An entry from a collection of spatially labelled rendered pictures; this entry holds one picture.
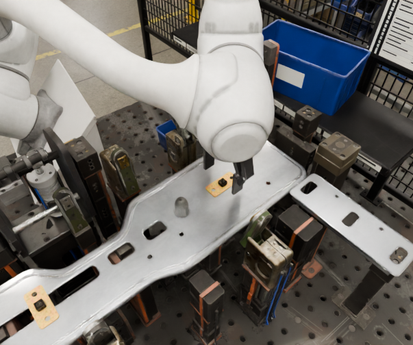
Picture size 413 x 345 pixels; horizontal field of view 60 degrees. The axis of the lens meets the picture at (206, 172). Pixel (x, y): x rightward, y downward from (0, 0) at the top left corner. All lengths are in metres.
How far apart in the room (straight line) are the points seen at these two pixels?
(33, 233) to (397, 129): 0.97
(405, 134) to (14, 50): 1.11
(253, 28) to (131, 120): 1.03
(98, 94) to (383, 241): 2.45
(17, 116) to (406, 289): 1.24
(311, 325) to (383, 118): 0.60
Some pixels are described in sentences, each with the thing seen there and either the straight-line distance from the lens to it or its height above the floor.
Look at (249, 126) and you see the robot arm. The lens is 0.43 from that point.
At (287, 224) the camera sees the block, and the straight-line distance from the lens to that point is 0.86.
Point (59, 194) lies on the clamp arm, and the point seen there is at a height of 1.10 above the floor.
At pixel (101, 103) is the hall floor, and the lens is 2.85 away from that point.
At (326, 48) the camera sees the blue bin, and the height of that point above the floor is 1.12.
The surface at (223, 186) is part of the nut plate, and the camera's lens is 0.87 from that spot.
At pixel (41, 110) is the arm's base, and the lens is 1.26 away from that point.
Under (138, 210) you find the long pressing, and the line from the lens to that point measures 0.85.
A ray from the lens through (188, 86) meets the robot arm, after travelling 0.46.
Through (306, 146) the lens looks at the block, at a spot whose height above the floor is 1.00.
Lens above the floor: 1.68
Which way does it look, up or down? 49 degrees down
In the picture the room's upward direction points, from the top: straight up
